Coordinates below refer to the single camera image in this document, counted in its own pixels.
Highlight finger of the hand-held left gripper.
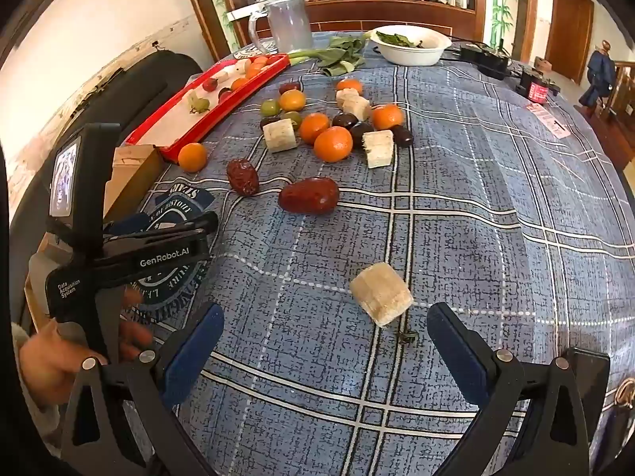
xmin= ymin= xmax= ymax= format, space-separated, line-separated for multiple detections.
xmin=106 ymin=211 xmax=220 ymax=240
xmin=102 ymin=230 xmax=210 ymax=259

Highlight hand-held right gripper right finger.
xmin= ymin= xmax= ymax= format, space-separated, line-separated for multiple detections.
xmin=425 ymin=301 xmax=611 ymax=476

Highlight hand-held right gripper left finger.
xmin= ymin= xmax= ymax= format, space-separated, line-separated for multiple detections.
xmin=60 ymin=301 xmax=225 ymax=476

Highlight small wrinkled red jujube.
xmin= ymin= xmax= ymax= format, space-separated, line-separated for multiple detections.
xmin=226 ymin=159 xmax=260 ymax=197

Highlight cardboard box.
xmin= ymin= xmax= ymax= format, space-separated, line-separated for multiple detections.
xmin=25 ymin=145 xmax=165 ymax=323

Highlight large red jujube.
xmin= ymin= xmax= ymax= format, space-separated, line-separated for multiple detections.
xmin=278 ymin=177 xmax=341 ymax=215

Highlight person's left forearm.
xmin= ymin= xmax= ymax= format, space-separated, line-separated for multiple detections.
xmin=10 ymin=322 xmax=65 ymax=457

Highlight person's left hand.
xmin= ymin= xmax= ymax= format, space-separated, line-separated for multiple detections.
xmin=17 ymin=288 xmax=154 ymax=407

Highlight red tray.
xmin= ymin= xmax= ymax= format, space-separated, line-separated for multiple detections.
xmin=124 ymin=52 xmax=291 ymax=164

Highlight blue plaid tablecloth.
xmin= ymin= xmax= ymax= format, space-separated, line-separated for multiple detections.
xmin=99 ymin=30 xmax=635 ymax=476

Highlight green onion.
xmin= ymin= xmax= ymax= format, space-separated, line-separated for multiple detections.
xmin=285 ymin=48 xmax=345 ymax=65

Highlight clear plastic pitcher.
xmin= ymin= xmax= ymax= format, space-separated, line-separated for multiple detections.
xmin=247 ymin=0 xmax=314 ymax=55

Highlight leafy green vegetable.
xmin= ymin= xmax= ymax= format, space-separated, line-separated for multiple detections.
xmin=317 ymin=35 xmax=370 ymax=77

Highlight pink paper strip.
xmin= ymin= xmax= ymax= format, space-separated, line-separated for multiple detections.
xmin=526 ymin=103 xmax=571 ymax=140

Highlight green leaf scraps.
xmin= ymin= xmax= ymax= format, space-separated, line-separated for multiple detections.
xmin=375 ymin=31 xmax=437 ymax=49

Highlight white bowl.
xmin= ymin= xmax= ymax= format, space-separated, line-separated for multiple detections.
xmin=369 ymin=25 xmax=453 ymax=66

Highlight black device red display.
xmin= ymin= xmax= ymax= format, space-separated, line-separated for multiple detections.
xmin=516 ymin=64 xmax=561 ymax=105

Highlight wooden sideboard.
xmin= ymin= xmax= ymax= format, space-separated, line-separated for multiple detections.
xmin=302 ymin=0 xmax=489 ymax=43

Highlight black power adapter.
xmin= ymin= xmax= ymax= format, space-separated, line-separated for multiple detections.
xmin=459 ymin=42 xmax=512 ymax=80

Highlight wooden door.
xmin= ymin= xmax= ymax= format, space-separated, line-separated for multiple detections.
xmin=543 ymin=0 xmax=596 ymax=85

